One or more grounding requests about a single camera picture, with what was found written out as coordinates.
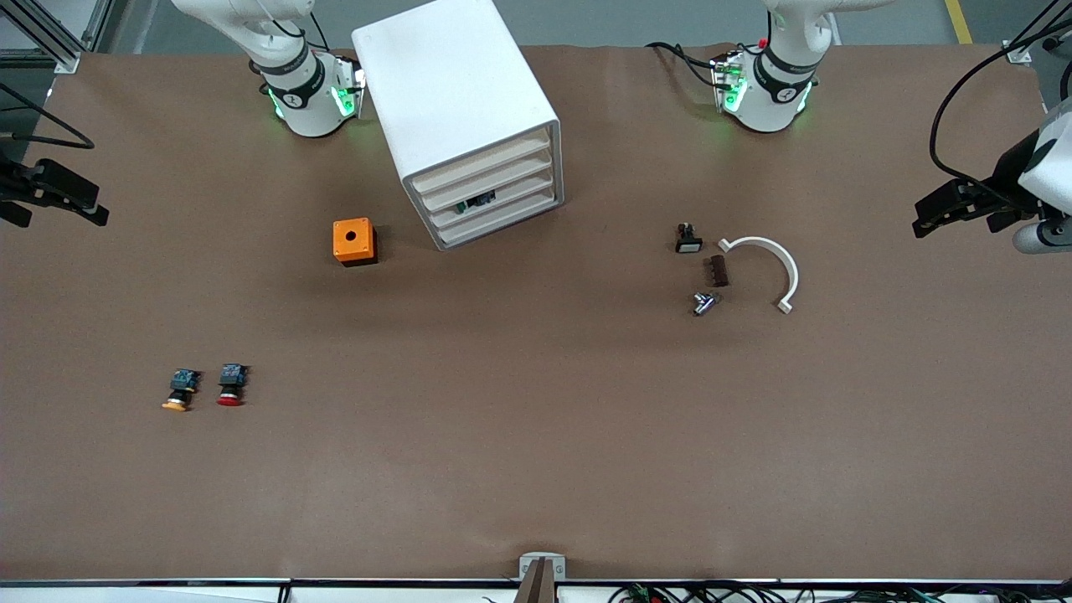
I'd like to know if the black base cable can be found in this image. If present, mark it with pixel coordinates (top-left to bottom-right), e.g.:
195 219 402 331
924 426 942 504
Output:
645 42 723 89

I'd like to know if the black cable bundle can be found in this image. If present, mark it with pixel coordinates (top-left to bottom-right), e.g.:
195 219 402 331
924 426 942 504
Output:
607 582 1072 603

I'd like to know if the white plastic drawer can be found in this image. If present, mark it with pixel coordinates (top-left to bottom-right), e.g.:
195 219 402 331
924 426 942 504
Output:
419 151 555 214

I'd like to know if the yellow push button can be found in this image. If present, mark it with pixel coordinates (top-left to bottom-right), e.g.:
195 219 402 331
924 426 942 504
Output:
162 368 203 413

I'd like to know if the white drawer cabinet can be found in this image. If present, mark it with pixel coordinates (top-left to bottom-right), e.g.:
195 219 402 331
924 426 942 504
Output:
352 0 564 252

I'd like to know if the red push button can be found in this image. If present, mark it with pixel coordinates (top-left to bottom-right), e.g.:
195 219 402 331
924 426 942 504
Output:
216 363 250 408

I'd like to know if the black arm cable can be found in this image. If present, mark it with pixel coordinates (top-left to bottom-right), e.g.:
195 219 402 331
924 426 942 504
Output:
0 84 95 150
930 42 1072 210

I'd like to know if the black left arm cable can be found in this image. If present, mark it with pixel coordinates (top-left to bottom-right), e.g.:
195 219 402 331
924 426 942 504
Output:
930 42 1072 210

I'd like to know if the white curved bracket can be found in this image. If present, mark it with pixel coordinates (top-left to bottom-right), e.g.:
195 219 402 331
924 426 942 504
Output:
718 236 800 315

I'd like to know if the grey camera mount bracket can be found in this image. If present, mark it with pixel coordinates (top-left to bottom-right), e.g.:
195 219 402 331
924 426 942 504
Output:
518 553 567 603

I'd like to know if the orange box with hole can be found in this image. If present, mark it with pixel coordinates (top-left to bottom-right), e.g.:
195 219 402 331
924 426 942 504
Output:
332 218 379 267

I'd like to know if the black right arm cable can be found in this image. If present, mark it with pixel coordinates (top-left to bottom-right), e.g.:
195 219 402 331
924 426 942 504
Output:
0 84 95 150

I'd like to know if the aluminium frame profile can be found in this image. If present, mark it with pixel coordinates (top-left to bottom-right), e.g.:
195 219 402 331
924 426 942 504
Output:
0 0 114 75
1002 0 1072 66

